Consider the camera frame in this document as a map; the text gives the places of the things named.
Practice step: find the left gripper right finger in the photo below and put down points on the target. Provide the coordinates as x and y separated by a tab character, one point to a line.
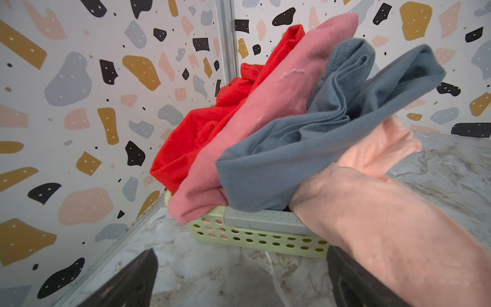
353	285

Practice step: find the perforated laundry basket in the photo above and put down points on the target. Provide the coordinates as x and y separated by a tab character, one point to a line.
272	231

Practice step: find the red t shirt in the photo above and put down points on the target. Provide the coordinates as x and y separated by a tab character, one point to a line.
200	126

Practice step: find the grey blue t shirt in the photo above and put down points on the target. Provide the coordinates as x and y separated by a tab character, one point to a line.
264	170

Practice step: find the salmon t shirt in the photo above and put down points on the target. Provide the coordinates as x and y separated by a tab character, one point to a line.
406	242

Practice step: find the left corner aluminium post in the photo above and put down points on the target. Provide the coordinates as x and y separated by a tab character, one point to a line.
226	26

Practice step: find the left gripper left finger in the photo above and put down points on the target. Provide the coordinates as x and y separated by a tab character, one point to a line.
131	286

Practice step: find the pink t shirt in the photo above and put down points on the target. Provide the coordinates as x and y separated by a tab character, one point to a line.
283	93

